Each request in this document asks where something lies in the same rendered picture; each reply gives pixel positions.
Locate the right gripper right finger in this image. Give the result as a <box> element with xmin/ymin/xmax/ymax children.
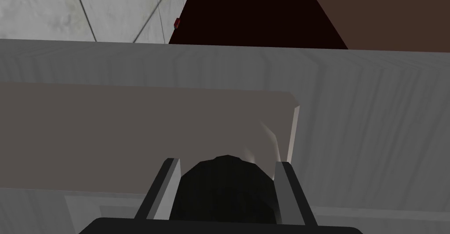
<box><xmin>272</xmin><ymin>161</ymin><xmax>319</xmax><ymax>227</ymax></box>

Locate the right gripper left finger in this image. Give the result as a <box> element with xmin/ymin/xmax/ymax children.
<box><xmin>135</xmin><ymin>157</ymin><xmax>181</xmax><ymax>221</ymax></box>

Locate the black round knob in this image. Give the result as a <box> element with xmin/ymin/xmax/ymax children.
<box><xmin>170</xmin><ymin>154</ymin><xmax>282</xmax><ymax>225</ymax></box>

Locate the taupe grey drawer front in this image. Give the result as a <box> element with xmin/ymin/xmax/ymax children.
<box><xmin>0</xmin><ymin>82</ymin><xmax>301</xmax><ymax>196</ymax></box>

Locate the grey wooden cupboard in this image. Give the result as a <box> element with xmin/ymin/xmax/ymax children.
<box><xmin>0</xmin><ymin>38</ymin><xmax>450</xmax><ymax>234</ymax></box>

